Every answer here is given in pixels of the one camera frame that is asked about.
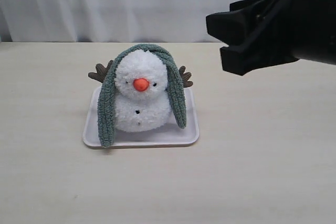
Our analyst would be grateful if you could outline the white rectangular tray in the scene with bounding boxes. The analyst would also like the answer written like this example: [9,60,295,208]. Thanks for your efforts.
[82,87,200,150]

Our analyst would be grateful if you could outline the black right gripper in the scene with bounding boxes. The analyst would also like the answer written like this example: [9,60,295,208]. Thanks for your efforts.
[206,0,335,76]

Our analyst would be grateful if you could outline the white plush snowman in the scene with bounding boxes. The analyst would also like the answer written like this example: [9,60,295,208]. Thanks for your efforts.
[88,49,194,133]

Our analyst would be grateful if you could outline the green knitted scarf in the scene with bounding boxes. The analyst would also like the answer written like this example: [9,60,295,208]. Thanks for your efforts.
[97,42,187,148]

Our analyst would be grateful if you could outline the white backdrop curtain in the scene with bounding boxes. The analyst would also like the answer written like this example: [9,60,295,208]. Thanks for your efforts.
[1,0,239,42]

